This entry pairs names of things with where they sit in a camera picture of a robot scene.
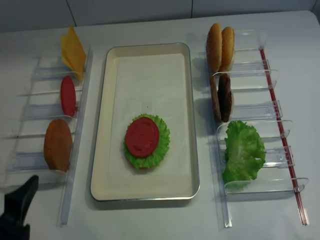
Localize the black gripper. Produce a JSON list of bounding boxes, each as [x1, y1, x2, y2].
[[0, 175, 39, 240]]

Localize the clear acrylic left rack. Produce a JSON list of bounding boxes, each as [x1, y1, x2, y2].
[[0, 44, 94, 226]]

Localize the green lettuce leaf on tray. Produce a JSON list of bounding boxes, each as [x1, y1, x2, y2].
[[123, 113, 170, 168]]

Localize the cream metal tray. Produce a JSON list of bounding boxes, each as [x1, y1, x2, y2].
[[90, 43, 200, 202]]

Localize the right dark meat patty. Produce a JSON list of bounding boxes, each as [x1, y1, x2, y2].
[[217, 73, 233, 123]]

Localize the left burger bun half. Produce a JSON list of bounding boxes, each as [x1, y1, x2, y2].
[[206, 23, 222, 73]]

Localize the yellow cheese slices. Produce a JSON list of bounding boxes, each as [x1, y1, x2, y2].
[[60, 26, 86, 82]]

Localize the burger bun half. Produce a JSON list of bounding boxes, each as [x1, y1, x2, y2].
[[206, 23, 222, 73], [219, 26, 235, 72]]

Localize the brown toasted bread slice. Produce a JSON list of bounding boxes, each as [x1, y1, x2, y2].
[[43, 119, 73, 173]]

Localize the right burger bun half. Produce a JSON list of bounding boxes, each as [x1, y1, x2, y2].
[[219, 26, 235, 72]]

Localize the left brown meat patty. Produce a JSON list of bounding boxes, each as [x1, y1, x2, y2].
[[209, 76, 222, 123]]

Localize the bread slice under lettuce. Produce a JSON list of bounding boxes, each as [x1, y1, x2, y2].
[[129, 162, 155, 171]]

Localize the green lettuce leaf in rack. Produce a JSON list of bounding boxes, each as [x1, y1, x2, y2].
[[222, 120, 266, 184]]

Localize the clear acrylic right rack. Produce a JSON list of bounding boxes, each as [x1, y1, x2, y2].
[[201, 29, 309, 228]]

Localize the red tomato slice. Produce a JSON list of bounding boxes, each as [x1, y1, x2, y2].
[[59, 75, 76, 117], [124, 116, 160, 158]]

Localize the white paper tray liner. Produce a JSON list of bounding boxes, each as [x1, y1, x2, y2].
[[109, 54, 190, 177]]

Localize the clear acrylic rack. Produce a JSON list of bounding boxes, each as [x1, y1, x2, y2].
[[0, 44, 94, 226], [201, 29, 309, 228]]

